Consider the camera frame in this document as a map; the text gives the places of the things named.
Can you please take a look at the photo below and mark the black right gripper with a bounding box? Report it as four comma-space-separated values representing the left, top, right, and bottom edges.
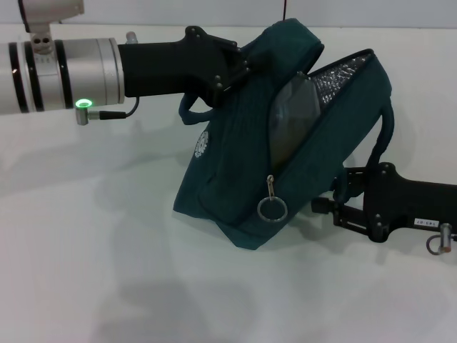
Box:
311, 161, 457, 244

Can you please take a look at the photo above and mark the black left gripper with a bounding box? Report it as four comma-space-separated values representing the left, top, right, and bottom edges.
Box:
117, 24, 251, 108

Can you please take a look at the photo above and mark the clear plastic lunch box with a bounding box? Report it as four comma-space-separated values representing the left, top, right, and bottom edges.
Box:
269, 71, 321, 169

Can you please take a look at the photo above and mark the dark blue fabric bag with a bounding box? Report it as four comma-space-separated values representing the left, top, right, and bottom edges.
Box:
172, 17, 396, 251

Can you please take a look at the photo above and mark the metal zipper pull with ring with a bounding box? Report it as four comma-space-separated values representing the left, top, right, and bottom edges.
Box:
256, 174, 288, 223

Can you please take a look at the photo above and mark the right gripper grey cable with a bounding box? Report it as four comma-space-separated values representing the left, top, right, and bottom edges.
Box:
426, 234, 457, 255

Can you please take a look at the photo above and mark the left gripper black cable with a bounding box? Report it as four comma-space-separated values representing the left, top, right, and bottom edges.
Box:
74, 96, 140, 126

